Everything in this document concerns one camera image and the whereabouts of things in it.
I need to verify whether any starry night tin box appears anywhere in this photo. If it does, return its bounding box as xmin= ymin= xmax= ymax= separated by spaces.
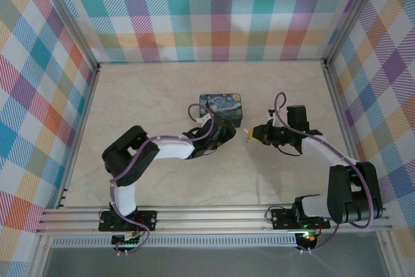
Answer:
xmin=198 ymin=92 xmax=244 ymax=128

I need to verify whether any small control circuit board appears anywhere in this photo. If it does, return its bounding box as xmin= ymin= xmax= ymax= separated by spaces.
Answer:
xmin=112 ymin=234 xmax=143 ymax=247
xmin=296 ymin=231 xmax=320 ymax=247

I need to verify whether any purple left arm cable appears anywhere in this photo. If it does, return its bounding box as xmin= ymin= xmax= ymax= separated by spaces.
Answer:
xmin=108 ymin=103 xmax=217 ymax=256

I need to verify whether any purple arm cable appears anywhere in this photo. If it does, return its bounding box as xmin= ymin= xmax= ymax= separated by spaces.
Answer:
xmin=108 ymin=103 xmax=217 ymax=256
xmin=265 ymin=91 xmax=374 ymax=255

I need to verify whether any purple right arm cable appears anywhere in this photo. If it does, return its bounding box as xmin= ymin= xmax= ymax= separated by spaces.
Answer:
xmin=265 ymin=91 xmax=374 ymax=255

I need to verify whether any aluminium side frame rail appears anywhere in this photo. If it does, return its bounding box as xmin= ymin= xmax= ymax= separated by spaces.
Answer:
xmin=322 ymin=59 xmax=361 ymax=169
xmin=55 ymin=62 xmax=102 ymax=210

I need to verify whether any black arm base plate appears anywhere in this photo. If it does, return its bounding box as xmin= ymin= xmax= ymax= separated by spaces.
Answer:
xmin=270 ymin=207 xmax=331 ymax=230
xmin=99 ymin=210 xmax=158 ymax=232

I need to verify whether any wide aluminium base rail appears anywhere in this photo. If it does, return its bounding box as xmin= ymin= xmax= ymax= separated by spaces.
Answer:
xmin=35 ymin=205 xmax=392 ymax=235

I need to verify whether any slotted grey cable duct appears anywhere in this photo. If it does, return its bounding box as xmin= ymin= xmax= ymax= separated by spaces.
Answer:
xmin=51 ymin=235 xmax=298 ymax=249

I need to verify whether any aluminium corner frame post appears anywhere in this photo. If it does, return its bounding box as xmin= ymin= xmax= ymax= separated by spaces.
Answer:
xmin=322 ymin=0 xmax=392 ymax=67
xmin=32 ymin=0 xmax=101 ymax=72

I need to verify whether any aluminium frame leg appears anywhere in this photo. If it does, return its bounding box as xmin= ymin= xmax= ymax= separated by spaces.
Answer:
xmin=27 ymin=233 xmax=54 ymax=277
xmin=375 ymin=230 xmax=405 ymax=277

